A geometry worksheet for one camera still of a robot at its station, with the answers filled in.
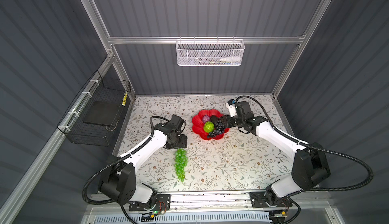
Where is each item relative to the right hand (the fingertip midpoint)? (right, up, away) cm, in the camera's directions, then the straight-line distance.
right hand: (226, 119), depth 87 cm
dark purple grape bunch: (-3, -6, +8) cm, 11 cm away
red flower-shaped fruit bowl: (-16, -5, +13) cm, 21 cm away
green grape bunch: (-26, -23, -3) cm, 35 cm away
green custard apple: (-10, -5, +8) cm, 14 cm away
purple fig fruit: (-11, -1, +13) cm, 17 cm away
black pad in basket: (-61, +4, -17) cm, 64 cm away
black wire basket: (-69, +17, -9) cm, 71 cm away
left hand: (-26, -14, -3) cm, 29 cm away
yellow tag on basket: (-57, +10, -5) cm, 58 cm away
